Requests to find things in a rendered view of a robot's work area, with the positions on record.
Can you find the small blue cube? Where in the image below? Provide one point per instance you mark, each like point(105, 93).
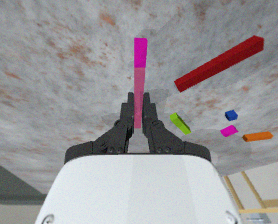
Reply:
point(231, 115)

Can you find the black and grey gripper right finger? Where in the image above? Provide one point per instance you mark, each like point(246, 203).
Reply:
point(161, 140)

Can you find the dark red rod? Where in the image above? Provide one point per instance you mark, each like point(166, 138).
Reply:
point(240, 52)

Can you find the orange rod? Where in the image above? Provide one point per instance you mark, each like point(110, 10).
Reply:
point(257, 136)

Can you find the magenta rod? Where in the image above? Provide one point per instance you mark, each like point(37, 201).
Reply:
point(228, 131)
point(140, 52)

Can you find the lime green rod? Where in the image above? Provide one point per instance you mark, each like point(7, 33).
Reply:
point(180, 123)

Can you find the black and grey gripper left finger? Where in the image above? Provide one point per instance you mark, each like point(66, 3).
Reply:
point(115, 140)

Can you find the pink rod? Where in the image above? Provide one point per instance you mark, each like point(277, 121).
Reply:
point(139, 78)

